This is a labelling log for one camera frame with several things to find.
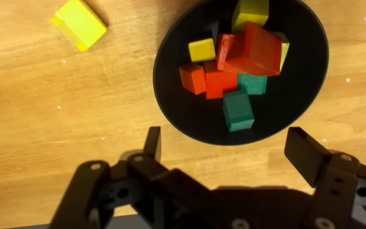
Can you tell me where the yellow house-shaped block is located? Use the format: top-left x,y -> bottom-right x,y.
51,0 -> 109,53

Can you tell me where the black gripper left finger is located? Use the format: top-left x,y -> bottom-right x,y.
48,126 -> 219,229

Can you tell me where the teal block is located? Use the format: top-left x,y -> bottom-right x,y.
236,72 -> 269,96

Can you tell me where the red triangular block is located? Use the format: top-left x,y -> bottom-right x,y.
224,23 -> 283,77

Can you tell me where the tall red block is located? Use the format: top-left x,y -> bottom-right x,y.
203,69 -> 240,100

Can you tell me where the green cube block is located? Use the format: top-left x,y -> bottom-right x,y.
221,89 -> 255,133

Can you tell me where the yellow rectangular block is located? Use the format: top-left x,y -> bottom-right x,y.
187,37 -> 217,63
231,0 -> 271,33

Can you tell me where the black bowl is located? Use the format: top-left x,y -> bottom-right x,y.
151,0 -> 330,146

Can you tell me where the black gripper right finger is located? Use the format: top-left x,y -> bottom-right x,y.
283,126 -> 366,229

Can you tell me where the orange cube block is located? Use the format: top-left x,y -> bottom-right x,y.
178,62 -> 208,96

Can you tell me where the small yellow block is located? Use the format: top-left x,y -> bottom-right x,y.
278,39 -> 291,74

